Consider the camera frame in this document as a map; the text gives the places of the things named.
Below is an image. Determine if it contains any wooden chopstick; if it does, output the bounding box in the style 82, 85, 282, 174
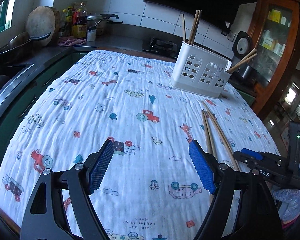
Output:
202, 101, 241, 171
205, 111, 217, 160
188, 10, 200, 45
202, 110, 214, 154

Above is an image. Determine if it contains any grey gloved right hand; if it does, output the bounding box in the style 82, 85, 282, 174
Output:
272, 189, 300, 224

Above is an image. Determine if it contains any white plastic utensil holder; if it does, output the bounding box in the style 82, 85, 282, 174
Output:
171, 42, 231, 98

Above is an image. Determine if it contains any printed white table cloth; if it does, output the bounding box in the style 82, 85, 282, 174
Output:
0, 50, 278, 239

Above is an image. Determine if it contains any chopstick in holder right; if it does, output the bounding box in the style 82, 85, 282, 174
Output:
226, 48, 257, 74

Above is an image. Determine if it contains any black rice cooker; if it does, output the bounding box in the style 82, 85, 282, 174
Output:
231, 31, 253, 80

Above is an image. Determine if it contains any wooden glass display cabinet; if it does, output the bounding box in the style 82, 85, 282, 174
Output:
248, 0, 300, 120

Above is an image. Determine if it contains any black gas stove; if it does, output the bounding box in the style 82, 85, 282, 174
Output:
142, 38, 178, 59

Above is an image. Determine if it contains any chopstick in holder upright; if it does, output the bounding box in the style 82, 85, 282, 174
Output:
191, 10, 202, 45

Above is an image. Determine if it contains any chopstick in holder left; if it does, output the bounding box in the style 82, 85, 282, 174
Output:
181, 13, 186, 42

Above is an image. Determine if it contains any black wok pan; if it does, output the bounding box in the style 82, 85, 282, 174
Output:
0, 31, 51, 63

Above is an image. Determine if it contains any pink dish cloth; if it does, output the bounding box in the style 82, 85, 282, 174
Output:
57, 36, 86, 47

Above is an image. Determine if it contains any dark soy sauce bottle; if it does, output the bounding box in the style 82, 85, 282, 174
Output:
71, 2, 88, 39

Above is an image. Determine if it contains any small white jar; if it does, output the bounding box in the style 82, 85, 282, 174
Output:
87, 26, 96, 41

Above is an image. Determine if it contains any round wooden chopping block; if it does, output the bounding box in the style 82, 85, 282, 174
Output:
25, 6, 61, 47

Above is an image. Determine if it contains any steel pot with lid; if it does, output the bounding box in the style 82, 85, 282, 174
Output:
87, 14, 123, 38

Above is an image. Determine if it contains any green-capped oil bottle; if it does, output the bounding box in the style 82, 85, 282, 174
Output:
65, 7, 73, 37

